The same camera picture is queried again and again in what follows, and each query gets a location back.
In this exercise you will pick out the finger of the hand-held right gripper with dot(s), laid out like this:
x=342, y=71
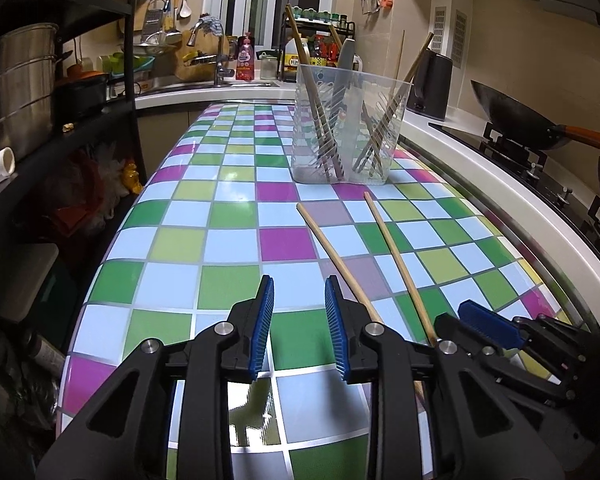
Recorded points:
x=487, y=327
x=460, y=332

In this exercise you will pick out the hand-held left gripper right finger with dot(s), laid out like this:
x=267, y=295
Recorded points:
x=337, y=332

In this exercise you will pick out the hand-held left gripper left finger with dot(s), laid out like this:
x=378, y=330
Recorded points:
x=260, y=332

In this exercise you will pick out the clear plastic container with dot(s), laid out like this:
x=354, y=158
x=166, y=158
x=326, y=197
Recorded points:
x=350, y=125

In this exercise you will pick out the black gas stove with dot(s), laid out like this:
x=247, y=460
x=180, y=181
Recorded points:
x=540, y=170

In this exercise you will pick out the white plastic board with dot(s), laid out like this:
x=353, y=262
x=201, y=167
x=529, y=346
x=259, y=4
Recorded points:
x=27, y=280

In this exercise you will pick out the black electric kettle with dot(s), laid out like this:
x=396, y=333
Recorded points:
x=432, y=85

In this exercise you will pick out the glass jar green lid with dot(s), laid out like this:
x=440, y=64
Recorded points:
x=269, y=66

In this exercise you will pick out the red dish soap bottle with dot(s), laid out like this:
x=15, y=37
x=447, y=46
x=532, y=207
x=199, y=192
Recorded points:
x=245, y=60

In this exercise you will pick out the cooking oil bottle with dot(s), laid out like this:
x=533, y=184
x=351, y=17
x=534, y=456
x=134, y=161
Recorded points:
x=291, y=60

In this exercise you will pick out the chrome kitchen faucet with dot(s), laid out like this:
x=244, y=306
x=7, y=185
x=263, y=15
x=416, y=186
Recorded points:
x=220, y=60

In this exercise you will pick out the wooden cutting board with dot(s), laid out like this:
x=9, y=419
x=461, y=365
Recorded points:
x=202, y=62

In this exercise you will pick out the thin wooden stick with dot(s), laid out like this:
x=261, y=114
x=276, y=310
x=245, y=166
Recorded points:
x=400, y=55

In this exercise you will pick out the black cooking pot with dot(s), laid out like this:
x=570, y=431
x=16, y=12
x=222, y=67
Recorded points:
x=82, y=95

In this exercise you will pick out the green plastic basin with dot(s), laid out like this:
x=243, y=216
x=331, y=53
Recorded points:
x=130, y=64

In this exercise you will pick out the black metal shelf rack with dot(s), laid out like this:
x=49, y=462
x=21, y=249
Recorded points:
x=127, y=60

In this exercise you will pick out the steel colander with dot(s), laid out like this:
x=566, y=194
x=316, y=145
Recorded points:
x=155, y=45

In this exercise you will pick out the black spice rack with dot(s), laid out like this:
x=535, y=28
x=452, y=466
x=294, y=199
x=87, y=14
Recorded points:
x=325, y=17

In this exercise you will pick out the metal grater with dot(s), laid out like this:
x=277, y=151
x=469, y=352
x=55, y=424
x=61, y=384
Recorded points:
x=152, y=20

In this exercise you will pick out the white hanging ladle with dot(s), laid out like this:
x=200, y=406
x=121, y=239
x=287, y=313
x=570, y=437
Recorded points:
x=185, y=7

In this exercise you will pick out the large steel stockpot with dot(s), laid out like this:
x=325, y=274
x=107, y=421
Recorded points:
x=15, y=90

